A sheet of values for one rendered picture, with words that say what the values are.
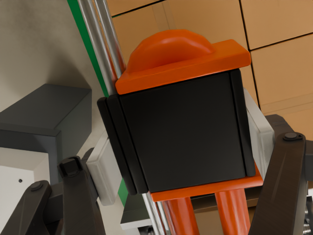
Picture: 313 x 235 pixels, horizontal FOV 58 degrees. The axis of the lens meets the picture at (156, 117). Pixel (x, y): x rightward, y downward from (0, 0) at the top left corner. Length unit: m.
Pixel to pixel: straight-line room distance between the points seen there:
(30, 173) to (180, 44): 0.62
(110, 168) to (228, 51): 0.09
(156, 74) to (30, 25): 1.41
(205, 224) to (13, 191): 0.62
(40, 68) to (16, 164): 0.88
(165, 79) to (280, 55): 0.75
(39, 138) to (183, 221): 0.61
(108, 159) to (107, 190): 0.02
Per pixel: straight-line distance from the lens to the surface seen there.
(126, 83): 0.16
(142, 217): 1.06
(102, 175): 0.16
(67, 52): 1.50
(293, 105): 0.94
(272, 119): 0.17
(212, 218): 0.26
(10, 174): 0.78
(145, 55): 0.17
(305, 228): 1.23
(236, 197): 0.21
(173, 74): 0.15
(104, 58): 0.16
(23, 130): 0.81
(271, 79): 0.90
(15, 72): 1.65
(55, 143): 0.78
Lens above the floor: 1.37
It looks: 66 degrees down
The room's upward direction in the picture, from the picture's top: 169 degrees counter-clockwise
